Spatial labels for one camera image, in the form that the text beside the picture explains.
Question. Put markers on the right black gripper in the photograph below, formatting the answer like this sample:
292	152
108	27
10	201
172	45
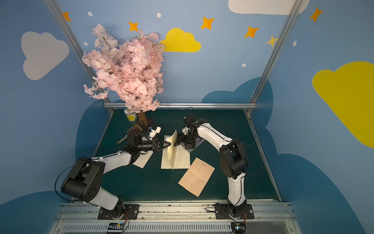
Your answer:
183	138

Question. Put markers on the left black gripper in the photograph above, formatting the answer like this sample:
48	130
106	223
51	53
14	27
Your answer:
156	145

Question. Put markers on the yellow envelope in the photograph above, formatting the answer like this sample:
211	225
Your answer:
170	150

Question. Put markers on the brown letter paper front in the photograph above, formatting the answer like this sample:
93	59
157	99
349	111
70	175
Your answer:
196	177

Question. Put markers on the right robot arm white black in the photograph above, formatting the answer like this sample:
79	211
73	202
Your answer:
233	160

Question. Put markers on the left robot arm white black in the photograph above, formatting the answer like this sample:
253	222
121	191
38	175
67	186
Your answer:
85	177

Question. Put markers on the grey envelope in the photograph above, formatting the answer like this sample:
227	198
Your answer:
193	146

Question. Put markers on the cream paper sheet centre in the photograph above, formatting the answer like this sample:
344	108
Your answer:
179	160

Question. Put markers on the white paper sheet left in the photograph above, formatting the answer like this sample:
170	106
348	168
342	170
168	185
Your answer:
144	153

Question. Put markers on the back horizontal aluminium bar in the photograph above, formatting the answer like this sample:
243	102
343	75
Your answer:
207	105

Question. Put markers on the yellow green tin can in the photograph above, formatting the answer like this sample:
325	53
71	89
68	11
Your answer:
131	115

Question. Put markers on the brown slotted scoop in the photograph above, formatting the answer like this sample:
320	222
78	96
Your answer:
122	140

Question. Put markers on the pink cherry blossom tree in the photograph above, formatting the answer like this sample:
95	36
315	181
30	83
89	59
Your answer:
131	69

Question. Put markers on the left small circuit board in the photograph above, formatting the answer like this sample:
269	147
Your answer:
116	228

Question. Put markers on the small circuit board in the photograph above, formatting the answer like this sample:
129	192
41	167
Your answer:
116	228
238	228

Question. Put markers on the right small circuit board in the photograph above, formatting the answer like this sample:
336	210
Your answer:
238	228

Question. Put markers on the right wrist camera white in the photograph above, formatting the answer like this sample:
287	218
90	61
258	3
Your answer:
186	130

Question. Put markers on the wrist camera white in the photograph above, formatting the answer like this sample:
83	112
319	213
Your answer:
186	130
153	131

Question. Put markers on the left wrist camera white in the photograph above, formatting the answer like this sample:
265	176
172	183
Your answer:
153	131

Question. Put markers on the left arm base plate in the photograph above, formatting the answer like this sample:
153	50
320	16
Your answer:
131	211

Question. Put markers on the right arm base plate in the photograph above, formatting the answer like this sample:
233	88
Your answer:
225	210

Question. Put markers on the right aluminium frame post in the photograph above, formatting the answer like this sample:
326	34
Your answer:
285	31

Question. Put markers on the aluminium frame post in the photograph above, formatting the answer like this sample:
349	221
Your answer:
285	31
69	34

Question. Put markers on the aluminium rail base frame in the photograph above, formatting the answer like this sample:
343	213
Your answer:
178	217

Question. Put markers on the left aluminium frame post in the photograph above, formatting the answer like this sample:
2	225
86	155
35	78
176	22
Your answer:
69	34

